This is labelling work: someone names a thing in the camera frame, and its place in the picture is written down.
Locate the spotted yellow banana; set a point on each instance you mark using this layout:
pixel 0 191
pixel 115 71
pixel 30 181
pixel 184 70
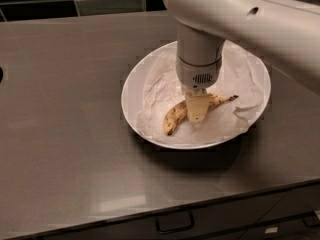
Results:
pixel 178 113

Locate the white label sticker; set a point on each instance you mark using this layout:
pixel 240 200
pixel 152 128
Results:
pixel 271 230

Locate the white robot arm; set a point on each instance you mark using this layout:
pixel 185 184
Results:
pixel 283 33

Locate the white bowl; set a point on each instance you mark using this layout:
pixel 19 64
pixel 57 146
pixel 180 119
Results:
pixel 132 96

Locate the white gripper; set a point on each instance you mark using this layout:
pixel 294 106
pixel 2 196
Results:
pixel 199 75

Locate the black drawer handle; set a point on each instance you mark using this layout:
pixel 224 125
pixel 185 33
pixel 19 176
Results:
pixel 174 222

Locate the white crumpled paper liner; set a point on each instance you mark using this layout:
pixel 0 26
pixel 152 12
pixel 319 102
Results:
pixel 242 76

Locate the dark cabinet drawer front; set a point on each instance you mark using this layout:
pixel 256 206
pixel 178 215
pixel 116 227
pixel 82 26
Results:
pixel 291 210

